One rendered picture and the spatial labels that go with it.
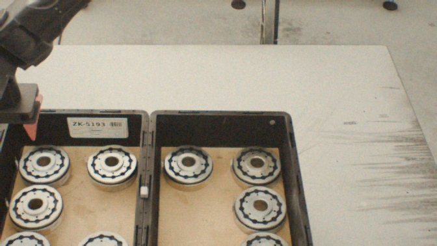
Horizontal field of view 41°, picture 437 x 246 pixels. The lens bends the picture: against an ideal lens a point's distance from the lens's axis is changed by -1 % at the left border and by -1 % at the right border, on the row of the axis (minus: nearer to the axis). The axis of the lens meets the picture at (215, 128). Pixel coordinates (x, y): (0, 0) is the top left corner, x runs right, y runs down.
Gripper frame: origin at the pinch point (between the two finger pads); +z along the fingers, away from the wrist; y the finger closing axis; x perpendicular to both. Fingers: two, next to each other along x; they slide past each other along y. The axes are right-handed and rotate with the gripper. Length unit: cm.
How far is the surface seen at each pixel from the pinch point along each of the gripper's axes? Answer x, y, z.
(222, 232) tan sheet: -4.9, 36.3, 23.4
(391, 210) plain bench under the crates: 9, 77, 37
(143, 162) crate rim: 4.8, 20.8, 13.7
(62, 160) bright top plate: 10.8, 3.2, 21.0
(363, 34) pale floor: 167, 118, 116
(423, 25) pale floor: 176, 152, 116
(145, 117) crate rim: 17.0, 20.5, 14.3
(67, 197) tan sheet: 3.2, 4.9, 23.5
